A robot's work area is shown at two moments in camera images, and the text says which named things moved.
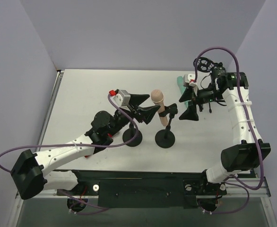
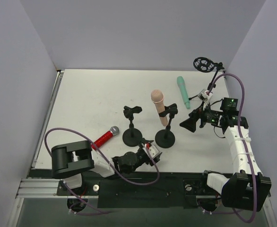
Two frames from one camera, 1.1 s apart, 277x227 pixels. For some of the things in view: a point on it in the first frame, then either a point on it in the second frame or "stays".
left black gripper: x=134 y=109 to x=143 y=152
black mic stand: x=130 y=133 stays
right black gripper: x=197 y=98 to x=198 y=118
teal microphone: x=180 y=81 stays
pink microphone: x=157 y=97 stays
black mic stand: x=166 y=138 stays
